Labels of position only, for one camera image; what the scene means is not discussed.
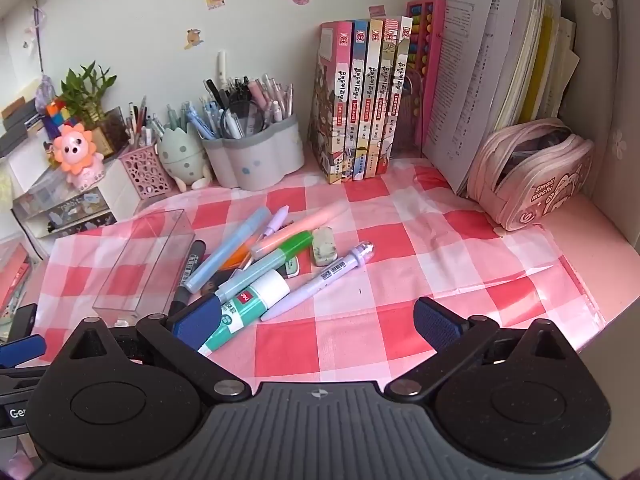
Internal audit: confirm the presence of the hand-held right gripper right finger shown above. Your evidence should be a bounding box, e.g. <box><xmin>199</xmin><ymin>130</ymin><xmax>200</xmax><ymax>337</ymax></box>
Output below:
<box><xmin>384</xmin><ymin>296</ymin><xmax>574</xmax><ymax>404</ymax></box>

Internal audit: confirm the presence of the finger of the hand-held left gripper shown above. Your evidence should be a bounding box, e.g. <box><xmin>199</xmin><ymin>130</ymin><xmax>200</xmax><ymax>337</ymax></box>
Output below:
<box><xmin>0</xmin><ymin>335</ymin><xmax>47</xmax><ymax>369</ymax></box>
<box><xmin>10</xmin><ymin>304</ymin><xmax>39</xmax><ymax>337</ymax></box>

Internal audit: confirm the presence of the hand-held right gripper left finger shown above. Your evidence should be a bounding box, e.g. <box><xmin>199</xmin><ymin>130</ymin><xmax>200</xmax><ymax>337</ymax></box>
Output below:
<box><xmin>65</xmin><ymin>296</ymin><xmax>251</xmax><ymax>404</ymax></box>

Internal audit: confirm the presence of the dark pencil lead case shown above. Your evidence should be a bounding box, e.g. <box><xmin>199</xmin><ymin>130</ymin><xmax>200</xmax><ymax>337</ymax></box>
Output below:
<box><xmin>199</xmin><ymin>271</ymin><xmax>236</xmax><ymax>297</ymax></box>

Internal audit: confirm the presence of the white green glue stick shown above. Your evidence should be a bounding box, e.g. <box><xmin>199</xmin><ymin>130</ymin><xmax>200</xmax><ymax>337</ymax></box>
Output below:
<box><xmin>197</xmin><ymin>269</ymin><xmax>292</xmax><ymax>358</ymax></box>

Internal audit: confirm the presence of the black marker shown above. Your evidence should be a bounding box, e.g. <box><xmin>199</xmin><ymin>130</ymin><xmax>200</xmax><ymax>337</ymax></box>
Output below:
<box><xmin>167</xmin><ymin>240</ymin><xmax>207</xmax><ymax>317</ymax></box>

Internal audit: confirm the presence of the clear plastic box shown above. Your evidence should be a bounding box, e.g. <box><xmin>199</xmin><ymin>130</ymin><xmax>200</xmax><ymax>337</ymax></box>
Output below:
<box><xmin>92</xmin><ymin>208</ymin><xmax>196</xmax><ymax>318</ymax></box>

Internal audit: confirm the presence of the light blue highlighter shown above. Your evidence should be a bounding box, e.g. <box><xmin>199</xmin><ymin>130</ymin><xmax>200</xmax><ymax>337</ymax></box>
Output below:
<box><xmin>182</xmin><ymin>206</ymin><xmax>272</xmax><ymax>293</ymax></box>

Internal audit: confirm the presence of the green capped highlighter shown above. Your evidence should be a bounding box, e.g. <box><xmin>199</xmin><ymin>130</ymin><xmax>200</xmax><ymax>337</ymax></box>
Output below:
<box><xmin>214</xmin><ymin>231</ymin><xmax>315</xmax><ymax>301</ymax></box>

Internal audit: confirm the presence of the lilac pen with clear cap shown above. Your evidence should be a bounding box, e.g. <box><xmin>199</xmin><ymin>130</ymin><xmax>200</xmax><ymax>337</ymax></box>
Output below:
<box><xmin>260</xmin><ymin>241</ymin><xmax>376</xmax><ymax>323</ymax></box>

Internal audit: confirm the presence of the purple capped slim pen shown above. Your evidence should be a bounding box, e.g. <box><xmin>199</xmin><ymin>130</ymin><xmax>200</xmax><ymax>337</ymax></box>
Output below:
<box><xmin>240</xmin><ymin>204</ymin><xmax>291</xmax><ymax>271</ymax></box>

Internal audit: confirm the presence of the worn white eraser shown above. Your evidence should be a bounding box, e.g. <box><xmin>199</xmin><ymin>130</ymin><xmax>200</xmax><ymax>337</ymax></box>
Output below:
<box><xmin>312</xmin><ymin>227</ymin><xmax>337</xmax><ymax>267</ymax></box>

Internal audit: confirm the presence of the peach orange highlighter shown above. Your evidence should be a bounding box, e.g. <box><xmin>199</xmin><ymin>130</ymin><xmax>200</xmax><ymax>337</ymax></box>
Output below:
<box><xmin>220</xmin><ymin>202</ymin><xmax>348</xmax><ymax>271</ymax></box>

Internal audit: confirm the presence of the pink book stack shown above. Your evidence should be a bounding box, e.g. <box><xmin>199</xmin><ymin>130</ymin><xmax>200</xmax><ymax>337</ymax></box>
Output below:
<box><xmin>0</xmin><ymin>242</ymin><xmax>36</xmax><ymax>316</ymax></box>

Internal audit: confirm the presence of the red white checked cloth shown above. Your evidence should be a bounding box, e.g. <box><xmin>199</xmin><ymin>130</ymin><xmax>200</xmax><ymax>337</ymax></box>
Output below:
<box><xmin>31</xmin><ymin>157</ymin><xmax>608</xmax><ymax>396</ymax></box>

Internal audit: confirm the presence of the white desktop drawer organizer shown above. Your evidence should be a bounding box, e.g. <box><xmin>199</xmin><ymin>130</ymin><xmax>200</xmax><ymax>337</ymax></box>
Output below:
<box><xmin>10</xmin><ymin>157</ymin><xmax>146</xmax><ymax>241</ymax></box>

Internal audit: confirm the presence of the pink mesh pen holder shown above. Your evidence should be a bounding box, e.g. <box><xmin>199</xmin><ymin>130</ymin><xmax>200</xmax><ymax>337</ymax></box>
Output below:
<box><xmin>119</xmin><ymin>142</ymin><xmax>173</xmax><ymax>200</ymax></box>

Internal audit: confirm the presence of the green egg-shaped pen holder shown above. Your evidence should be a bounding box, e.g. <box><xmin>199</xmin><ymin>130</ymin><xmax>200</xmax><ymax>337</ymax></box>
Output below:
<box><xmin>157</xmin><ymin>122</ymin><xmax>213</xmax><ymax>192</ymax></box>

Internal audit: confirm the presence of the pink pencil case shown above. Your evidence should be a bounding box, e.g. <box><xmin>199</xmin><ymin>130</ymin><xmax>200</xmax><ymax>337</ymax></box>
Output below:
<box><xmin>466</xmin><ymin>117</ymin><xmax>596</xmax><ymax>232</ymax></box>

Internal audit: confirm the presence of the grey white pen holder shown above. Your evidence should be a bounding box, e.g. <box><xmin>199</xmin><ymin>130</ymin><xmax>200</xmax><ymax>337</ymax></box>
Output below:
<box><xmin>202</xmin><ymin>112</ymin><xmax>305</xmax><ymax>192</ymax></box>

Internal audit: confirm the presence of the orange pink sunflower toy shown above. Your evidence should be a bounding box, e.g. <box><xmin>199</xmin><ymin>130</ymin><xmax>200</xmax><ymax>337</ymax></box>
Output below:
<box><xmin>51</xmin><ymin>122</ymin><xmax>106</xmax><ymax>192</ymax></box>

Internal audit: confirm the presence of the dark rectangular box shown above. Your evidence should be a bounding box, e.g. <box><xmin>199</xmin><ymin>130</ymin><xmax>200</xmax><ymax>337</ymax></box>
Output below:
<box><xmin>0</xmin><ymin>127</ymin><xmax>28</xmax><ymax>156</ymax></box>
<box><xmin>2</xmin><ymin>99</ymin><xmax>38</xmax><ymax>128</ymax></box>

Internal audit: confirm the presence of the bunch of thin pens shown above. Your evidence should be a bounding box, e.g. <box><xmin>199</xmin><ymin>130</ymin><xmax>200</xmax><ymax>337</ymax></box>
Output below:
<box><xmin>125</xmin><ymin>95</ymin><xmax>166</xmax><ymax>148</ymax></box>

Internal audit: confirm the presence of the small bunch of pastel pens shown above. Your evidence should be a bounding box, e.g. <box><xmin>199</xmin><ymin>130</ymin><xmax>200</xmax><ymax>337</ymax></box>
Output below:
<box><xmin>165</xmin><ymin>102</ymin><xmax>193</xmax><ymax>133</ymax></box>

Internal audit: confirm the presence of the black rimmed magnifying glass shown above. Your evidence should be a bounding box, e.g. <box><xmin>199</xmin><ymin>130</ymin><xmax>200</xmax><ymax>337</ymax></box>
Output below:
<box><xmin>220</xmin><ymin>100</ymin><xmax>268</xmax><ymax>140</ymax></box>

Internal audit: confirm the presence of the colourful puzzle cube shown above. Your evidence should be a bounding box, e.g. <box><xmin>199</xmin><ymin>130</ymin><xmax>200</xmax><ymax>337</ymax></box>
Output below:
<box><xmin>40</xmin><ymin>97</ymin><xmax>76</xmax><ymax>138</ymax></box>

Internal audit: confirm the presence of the orange-spined comic book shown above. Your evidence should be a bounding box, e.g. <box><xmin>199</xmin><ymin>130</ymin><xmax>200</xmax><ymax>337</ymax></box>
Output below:
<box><xmin>364</xmin><ymin>18</ymin><xmax>385</xmax><ymax>178</ymax></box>

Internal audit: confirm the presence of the blue-spined comic book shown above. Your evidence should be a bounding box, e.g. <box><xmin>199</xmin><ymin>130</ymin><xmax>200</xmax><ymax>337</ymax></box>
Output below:
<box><xmin>351</xmin><ymin>20</ymin><xmax>370</xmax><ymax>181</ymax></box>

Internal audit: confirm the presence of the red-striped comic book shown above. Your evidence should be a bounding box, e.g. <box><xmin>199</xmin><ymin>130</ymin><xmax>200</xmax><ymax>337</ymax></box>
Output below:
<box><xmin>375</xmin><ymin>17</ymin><xmax>401</xmax><ymax>175</ymax></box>

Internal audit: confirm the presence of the purple mesh pouch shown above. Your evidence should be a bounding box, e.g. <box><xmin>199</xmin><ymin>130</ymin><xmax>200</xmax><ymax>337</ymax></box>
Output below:
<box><xmin>36</xmin><ymin>75</ymin><xmax>61</xmax><ymax>106</ymax></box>

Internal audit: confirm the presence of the large bunch of pens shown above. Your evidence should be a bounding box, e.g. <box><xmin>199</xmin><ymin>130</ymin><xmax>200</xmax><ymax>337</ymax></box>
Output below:
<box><xmin>187</xmin><ymin>72</ymin><xmax>296</xmax><ymax>140</ymax></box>

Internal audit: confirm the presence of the lucky bamboo in glass vase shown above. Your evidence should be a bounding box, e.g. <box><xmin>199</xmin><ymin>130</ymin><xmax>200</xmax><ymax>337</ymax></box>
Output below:
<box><xmin>59</xmin><ymin>61</ymin><xmax>132</xmax><ymax>156</ymax></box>

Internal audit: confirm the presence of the stack of paper booklets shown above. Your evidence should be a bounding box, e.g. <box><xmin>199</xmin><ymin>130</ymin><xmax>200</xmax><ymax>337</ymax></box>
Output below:
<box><xmin>422</xmin><ymin>0</ymin><xmax>581</xmax><ymax>196</ymax></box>

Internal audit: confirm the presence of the green-topped comic book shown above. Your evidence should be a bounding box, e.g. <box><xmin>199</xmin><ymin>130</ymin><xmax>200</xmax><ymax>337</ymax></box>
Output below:
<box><xmin>386</xmin><ymin>15</ymin><xmax>414</xmax><ymax>161</ymax></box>

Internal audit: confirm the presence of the pink-spined comic book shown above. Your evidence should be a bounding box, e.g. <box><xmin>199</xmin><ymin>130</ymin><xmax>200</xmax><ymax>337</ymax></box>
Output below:
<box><xmin>307</xmin><ymin>20</ymin><xmax>353</xmax><ymax>184</ymax></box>

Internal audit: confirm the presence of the pink abacus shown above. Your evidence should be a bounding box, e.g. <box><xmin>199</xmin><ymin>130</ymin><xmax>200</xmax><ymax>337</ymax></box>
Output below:
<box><xmin>406</xmin><ymin>0</ymin><xmax>447</xmax><ymax>161</ymax></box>

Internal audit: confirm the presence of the black hanging cord with ribbon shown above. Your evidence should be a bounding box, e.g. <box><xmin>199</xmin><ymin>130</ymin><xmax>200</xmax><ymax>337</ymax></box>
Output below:
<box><xmin>22</xmin><ymin>0</ymin><xmax>51</xmax><ymax>76</ymax></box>

